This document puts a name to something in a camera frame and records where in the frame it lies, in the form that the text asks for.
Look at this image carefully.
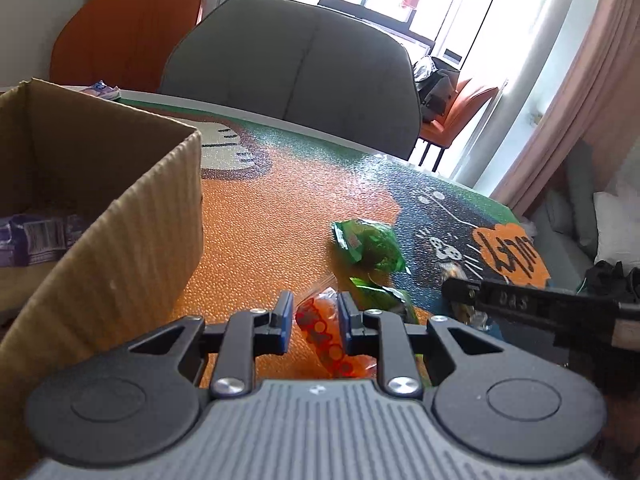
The orange snack packet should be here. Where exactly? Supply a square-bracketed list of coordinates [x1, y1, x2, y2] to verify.
[295, 287, 376, 379]

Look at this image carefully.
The purple white biscuit packet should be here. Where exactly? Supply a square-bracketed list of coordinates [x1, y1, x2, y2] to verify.
[0, 214, 89, 268]

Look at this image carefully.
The flat green snack packet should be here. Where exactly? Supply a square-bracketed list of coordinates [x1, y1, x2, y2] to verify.
[350, 278, 419, 324]

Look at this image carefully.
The black clothes pile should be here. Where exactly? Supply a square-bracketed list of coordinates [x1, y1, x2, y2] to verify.
[578, 260, 639, 304]

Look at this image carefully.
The round green snack packet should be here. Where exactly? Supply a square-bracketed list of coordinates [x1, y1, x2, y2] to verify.
[331, 219, 406, 273]

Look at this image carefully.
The grey sofa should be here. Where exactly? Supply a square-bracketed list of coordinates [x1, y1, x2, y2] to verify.
[532, 141, 639, 290]

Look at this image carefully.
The small white snack packet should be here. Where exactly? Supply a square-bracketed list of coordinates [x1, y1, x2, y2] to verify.
[442, 263, 489, 332]

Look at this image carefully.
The white pillow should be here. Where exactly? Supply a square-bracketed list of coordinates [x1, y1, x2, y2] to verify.
[593, 192, 640, 273]

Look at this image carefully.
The colourful cat table mat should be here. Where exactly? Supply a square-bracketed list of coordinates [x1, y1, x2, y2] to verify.
[127, 93, 550, 322]

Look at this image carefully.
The brown cardboard box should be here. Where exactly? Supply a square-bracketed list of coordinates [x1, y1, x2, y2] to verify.
[1, 79, 203, 479]

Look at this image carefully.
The orange chair by window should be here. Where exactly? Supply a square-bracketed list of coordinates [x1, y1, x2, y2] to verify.
[419, 79, 499, 172]

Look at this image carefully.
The pink curtain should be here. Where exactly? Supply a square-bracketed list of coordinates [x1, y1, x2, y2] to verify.
[491, 0, 639, 216]

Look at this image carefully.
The dark backpack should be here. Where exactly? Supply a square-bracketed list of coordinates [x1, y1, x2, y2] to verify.
[413, 55, 460, 122]

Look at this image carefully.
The grey upholstered chair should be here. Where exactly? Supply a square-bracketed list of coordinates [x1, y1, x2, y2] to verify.
[158, 0, 421, 159]

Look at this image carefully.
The small blue pink packet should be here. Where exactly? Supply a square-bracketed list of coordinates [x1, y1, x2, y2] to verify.
[81, 80, 122, 101]

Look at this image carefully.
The orange chair by wall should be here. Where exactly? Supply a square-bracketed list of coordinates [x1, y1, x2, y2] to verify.
[49, 0, 203, 92]

